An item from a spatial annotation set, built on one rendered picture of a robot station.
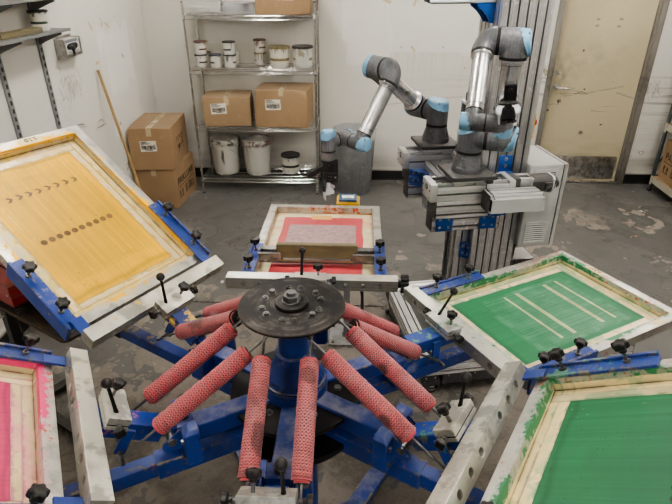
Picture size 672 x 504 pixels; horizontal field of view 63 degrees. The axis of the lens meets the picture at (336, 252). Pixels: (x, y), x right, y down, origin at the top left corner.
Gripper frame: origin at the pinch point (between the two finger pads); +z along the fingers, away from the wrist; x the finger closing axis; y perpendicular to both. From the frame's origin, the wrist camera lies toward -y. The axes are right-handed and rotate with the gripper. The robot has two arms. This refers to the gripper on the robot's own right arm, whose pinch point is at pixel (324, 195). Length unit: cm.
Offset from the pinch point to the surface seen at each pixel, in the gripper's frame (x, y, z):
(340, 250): -59, 11, 1
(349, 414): -155, 17, 3
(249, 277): -84, -24, 1
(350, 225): -15.8, 14.3, 9.6
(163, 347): -115, -51, 13
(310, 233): -26.1, -5.4, 9.6
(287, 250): -59, -13, 2
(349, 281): -85, 15, 1
